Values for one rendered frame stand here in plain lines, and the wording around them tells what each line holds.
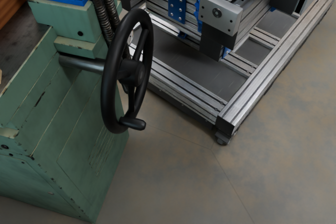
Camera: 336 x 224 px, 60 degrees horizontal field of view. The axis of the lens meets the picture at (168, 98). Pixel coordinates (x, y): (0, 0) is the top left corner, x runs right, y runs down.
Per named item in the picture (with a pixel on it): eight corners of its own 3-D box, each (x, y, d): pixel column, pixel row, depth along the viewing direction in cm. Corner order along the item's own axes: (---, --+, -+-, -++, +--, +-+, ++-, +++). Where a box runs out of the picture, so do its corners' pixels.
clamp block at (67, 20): (95, 45, 64) (85, 12, 57) (40, 34, 66) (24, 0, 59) (119, 4, 72) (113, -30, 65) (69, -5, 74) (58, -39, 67)
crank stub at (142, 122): (146, 119, 62) (147, 122, 64) (120, 113, 63) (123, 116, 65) (143, 130, 61) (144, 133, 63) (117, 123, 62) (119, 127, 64)
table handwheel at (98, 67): (151, -20, 58) (162, 52, 85) (60, -35, 61) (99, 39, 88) (103, 114, 49) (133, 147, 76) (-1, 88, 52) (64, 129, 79)
